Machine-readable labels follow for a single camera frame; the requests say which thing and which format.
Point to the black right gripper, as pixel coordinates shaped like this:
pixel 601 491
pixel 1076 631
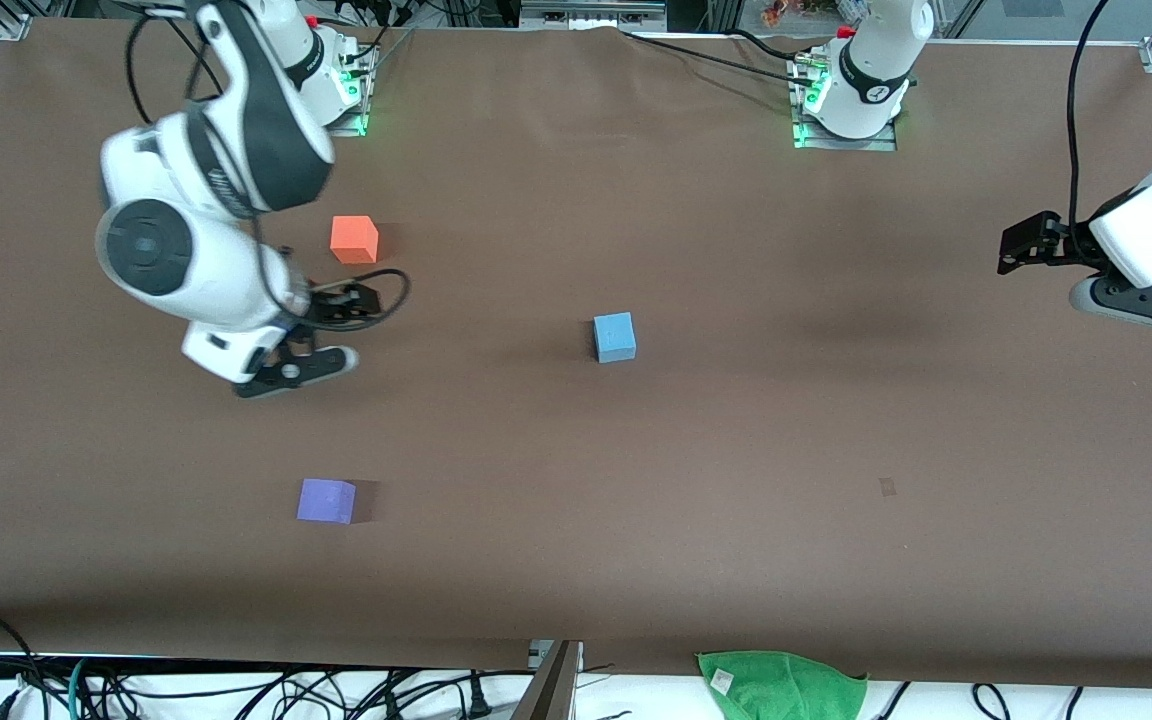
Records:
pixel 334 304

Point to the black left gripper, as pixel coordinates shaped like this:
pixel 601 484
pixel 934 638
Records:
pixel 1049 241

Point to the light blue foam block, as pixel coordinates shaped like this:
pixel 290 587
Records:
pixel 615 338

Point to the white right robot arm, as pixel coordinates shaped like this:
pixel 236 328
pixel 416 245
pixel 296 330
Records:
pixel 236 150

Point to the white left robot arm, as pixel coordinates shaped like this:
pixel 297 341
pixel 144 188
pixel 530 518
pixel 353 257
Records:
pixel 871 70

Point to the orange foam block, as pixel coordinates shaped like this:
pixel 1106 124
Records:
pixel 353 240

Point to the purple foam block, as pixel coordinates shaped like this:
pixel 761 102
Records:
pixel 325 501

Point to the brown paper table cover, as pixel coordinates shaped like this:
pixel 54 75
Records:
pixel 576 450

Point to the grey aluminium profile bar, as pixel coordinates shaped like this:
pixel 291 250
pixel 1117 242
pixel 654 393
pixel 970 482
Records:
pixel 551 690

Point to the green microfibre cloth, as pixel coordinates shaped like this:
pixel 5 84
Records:
pixel 781 688

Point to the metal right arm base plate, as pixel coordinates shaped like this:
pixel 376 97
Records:
pixel 346 122

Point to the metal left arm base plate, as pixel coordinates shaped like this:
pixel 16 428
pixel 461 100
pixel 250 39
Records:
pixel 881 142

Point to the grey metal frame rail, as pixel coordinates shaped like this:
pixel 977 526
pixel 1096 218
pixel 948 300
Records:
pixel 591 14

